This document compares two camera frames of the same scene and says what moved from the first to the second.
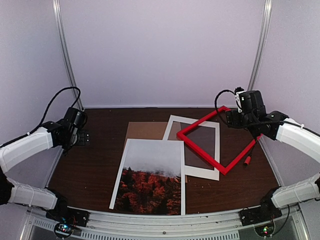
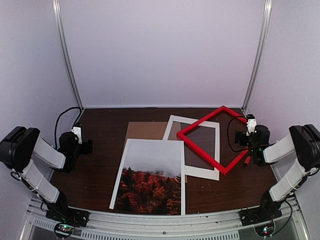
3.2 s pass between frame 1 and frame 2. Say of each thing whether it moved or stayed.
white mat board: stayed
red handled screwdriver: stayed
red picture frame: stayed
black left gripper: moved
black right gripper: moved
